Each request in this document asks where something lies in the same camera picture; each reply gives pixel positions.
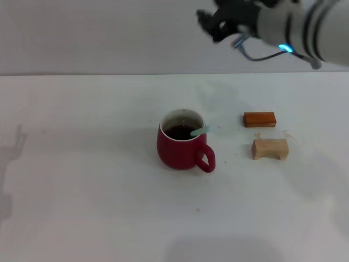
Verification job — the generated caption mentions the light wooden bridge block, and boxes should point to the light wooden bridge block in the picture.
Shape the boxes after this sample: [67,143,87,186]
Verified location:
[251,138,290,161]

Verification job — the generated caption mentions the red ceramic mug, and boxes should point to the red ceramic mug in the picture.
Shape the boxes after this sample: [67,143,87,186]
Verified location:
[156,108,216,174]

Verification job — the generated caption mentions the metal spoon with blue handle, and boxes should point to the metal spoon with blue handle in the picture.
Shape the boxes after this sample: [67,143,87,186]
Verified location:
[190,124,215,138]

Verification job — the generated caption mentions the grey cable with metal plug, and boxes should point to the grey cable with metal plug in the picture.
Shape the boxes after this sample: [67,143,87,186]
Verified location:
[231,34,323,70]

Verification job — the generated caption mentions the dark coffee liquid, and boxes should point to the dark coffee liquid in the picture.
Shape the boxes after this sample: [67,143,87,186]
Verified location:
[163,124,202,141]

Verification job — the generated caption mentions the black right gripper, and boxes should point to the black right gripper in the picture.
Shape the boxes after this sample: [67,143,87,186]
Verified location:
[196,0,263,43]

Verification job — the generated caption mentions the orange-brown wooden block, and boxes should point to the orange-brown wooden block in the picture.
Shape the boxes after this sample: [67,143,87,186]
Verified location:
[243,111,276,128]

